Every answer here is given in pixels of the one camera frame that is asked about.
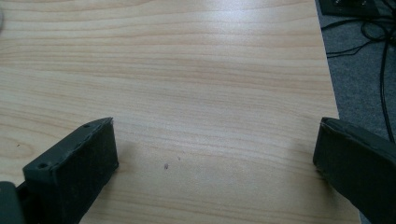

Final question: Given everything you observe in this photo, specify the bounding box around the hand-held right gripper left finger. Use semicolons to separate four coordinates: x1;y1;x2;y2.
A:
21;117;120;224

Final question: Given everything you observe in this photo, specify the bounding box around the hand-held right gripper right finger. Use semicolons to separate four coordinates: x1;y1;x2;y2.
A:
312;117;396;224

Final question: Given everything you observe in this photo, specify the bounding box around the black flat device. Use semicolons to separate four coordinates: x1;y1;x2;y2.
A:
318;0;387;18

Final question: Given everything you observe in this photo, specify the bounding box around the black cable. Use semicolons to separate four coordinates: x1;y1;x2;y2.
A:
361;18;396;145
320;17;396;60

